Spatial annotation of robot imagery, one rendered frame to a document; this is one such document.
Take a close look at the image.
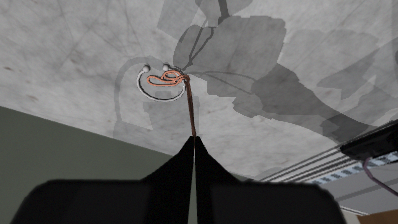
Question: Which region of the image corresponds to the grey slotted metal crossbar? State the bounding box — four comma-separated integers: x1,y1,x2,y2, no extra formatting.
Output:
240,119,398,182

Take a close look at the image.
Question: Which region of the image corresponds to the brown thin cord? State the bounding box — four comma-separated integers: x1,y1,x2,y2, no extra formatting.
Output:
147,70,196,149

